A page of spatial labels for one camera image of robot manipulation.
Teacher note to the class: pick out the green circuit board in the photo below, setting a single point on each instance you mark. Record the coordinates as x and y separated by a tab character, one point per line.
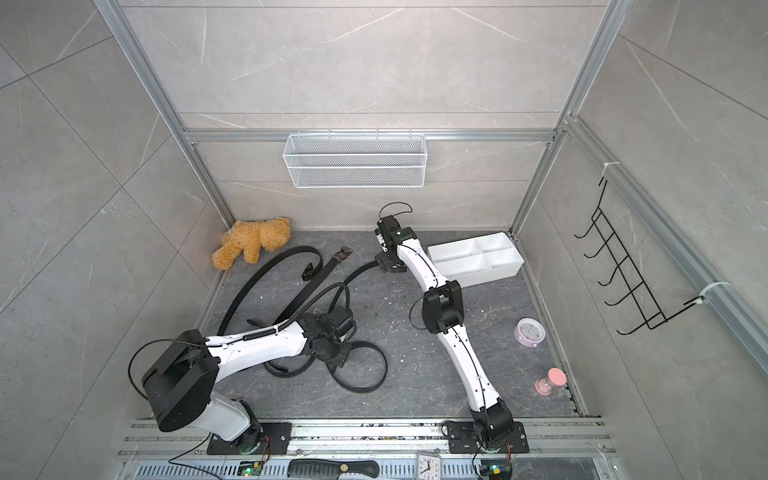
492	470
250	468

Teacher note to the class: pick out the black belt with silver buckle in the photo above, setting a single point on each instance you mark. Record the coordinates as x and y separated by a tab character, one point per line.
366	367

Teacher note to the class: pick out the white compartment storage tray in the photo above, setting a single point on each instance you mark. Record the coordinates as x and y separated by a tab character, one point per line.
477	260

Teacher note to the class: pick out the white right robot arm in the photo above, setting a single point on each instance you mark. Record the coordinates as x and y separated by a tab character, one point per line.
443	315

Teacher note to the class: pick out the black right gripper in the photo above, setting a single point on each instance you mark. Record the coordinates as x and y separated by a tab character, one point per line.
386	262

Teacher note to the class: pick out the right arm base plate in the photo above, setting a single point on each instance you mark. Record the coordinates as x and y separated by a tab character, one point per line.
465	438

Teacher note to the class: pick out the right green circuit board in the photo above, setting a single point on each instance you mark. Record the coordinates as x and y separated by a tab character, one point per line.
492	470

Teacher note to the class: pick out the small white clock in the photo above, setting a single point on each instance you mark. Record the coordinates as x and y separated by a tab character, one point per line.
429	467

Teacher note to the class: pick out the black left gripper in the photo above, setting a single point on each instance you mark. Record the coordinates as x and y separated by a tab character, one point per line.
343	359

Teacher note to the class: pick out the black comb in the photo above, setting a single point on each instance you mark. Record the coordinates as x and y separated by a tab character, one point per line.
331	469

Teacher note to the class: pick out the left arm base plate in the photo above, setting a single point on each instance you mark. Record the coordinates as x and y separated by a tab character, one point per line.
273	438

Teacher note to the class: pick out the black wire hook rack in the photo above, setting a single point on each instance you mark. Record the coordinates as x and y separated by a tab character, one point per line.
627	272

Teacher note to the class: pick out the left green circuit board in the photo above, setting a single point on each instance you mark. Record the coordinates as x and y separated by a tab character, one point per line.
250	468

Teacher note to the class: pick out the white wire mesh basket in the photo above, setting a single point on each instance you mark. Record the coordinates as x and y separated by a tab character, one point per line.
356	160

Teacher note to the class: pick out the brown teddy bear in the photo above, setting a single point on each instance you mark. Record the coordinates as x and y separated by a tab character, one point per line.
248	239

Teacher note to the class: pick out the black belt with dark buckle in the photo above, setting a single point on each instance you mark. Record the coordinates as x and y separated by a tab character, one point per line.
315	275

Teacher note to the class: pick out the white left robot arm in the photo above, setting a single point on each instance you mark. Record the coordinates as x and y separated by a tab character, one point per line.
180	385

